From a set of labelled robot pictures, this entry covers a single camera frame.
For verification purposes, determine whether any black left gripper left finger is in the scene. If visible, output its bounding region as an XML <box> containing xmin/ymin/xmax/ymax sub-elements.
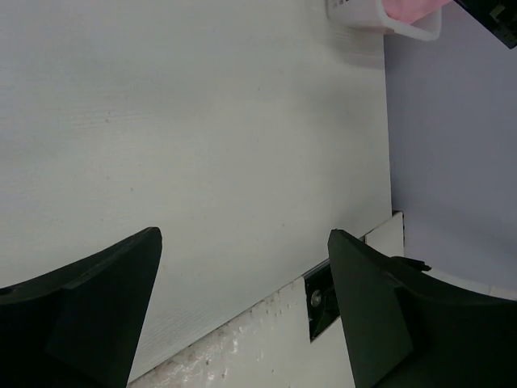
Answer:
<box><xmin>1</xmin><ymin>227</ymin><xmax>162</xmax><ymax>387</ymax></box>

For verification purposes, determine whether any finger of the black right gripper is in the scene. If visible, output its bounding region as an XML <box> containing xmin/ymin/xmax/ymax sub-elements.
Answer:
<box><xmin>455</xmin><ymin>0</ymin><xmax>517</xmax><ymax>49</ymax></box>

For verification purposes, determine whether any pink t shirt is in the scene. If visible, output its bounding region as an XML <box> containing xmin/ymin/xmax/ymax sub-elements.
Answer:
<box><xmin>382</xmin><ymin>0</ymin><xmax>451</xmax><ymax>24</ymax></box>

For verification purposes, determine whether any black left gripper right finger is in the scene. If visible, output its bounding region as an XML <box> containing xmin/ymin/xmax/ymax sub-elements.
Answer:
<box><xmin>328</xmin><ymin>230</ymin><xmax>516</xmax><ymax>387</ymax></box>

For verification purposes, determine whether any white plastic basket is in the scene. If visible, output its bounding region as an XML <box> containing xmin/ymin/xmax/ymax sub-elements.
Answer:
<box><xmin>326</xmin><ymin>0</ymin><xmax>442</xmax><ymax>41</ymax></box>

